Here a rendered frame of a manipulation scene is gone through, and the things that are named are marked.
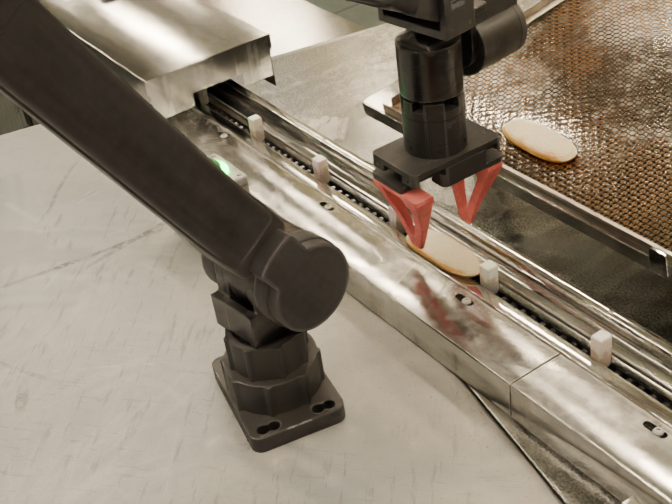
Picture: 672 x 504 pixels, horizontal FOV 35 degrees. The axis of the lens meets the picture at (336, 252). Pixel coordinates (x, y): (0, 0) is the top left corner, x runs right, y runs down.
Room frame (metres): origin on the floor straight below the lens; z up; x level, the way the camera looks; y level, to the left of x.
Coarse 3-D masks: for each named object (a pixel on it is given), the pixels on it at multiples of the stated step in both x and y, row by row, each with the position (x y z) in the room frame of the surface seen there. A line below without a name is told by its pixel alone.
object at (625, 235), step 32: (544, 0) 1.21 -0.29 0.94; (608, 0) 1.18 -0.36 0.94; (640, 0) 1.17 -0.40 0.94; (512, 64) 1.11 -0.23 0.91; (576, 64) 1.07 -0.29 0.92; (608, 64) 1.06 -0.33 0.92; (640, 64) 1.04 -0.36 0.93; (512, 96) 1.05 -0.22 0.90; (544, 96) 1.03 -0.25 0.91; (576, 96) 1.01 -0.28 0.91; (608, 96) 1.00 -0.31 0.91; (640, 96) 0.98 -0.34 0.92; (512, 160) 0.94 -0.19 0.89; (544, 160) 0.92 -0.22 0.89; (576, 160) 0.91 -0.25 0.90; (544, 192) 0.86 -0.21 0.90; (576, 192) 0.86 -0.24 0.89; (608, 192) 0.85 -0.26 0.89; (608, 224) 0.79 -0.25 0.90; (640, 224) 0.79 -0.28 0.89
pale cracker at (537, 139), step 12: (516, 120) 0.99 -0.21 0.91; (528, 120) 0.98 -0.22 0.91; (504, 132) 0.98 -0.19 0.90; (516, 132) 0.97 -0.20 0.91; (528, 132) 0.96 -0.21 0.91; (540, 132) 0.95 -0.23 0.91; (552, 132) 0.95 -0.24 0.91; (516, 144) 0.96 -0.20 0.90; (528, 144) 0.94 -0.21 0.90; (540, 144) 0.93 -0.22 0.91; (552, 144) 0.93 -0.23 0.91; (564, 144) 0.93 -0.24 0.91; (540, 156) 0.92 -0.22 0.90; (552, 156) 0.91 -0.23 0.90; (564, 156) 0.91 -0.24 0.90
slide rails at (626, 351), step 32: (224, 96) 1.27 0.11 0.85; (288, 160) 1.08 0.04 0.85; (384, 224) 0.92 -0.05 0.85; (480, 256) 0.84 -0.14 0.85; (480, 288) 0.79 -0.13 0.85; (512, 288) 0.78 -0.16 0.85; (544, 288) 0.77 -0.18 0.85; (576, 320) 0.72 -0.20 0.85; (576, 352) 0.68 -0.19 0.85; (640, 352) 0.67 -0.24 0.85
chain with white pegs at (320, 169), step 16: (224, 112) 1.24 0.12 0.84; (256, 128) 1.15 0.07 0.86; (272, 144) 1.14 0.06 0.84; (320, 160) 1.03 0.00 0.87; (320, 176) 1.03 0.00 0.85; (368, 208) 0.97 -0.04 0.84; (400, 224) 0.91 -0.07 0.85; (480, 272) 0.80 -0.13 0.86; (496, 272) 0.79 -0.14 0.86; (496, 288) 0.79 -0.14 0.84; (512, 304) 0.77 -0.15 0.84; (544, 320) 0.74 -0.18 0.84; (560, 336) 0.72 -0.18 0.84; (592, 336) 0.67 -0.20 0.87; (608, 336) 0.67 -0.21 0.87; (592, 352) 0.67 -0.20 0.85; (608, 352) 0.67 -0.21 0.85; (640, 384) 0.64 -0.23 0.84
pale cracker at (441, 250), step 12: (408, 240) 0.87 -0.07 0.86; (432, 240) 0.86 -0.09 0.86; (444, 240) 0.86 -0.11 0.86; (420, 252) 0.85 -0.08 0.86; (432, 252) 0.84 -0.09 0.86; (444, 252) 0.84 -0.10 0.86; (456, 252) 0.83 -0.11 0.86; (468, 252) 0.83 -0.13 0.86; (444, 264) 0.82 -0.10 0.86; (456, 264) 0.82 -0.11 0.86; (468, 264) 0.81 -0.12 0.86; (468, 276) 0.80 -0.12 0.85
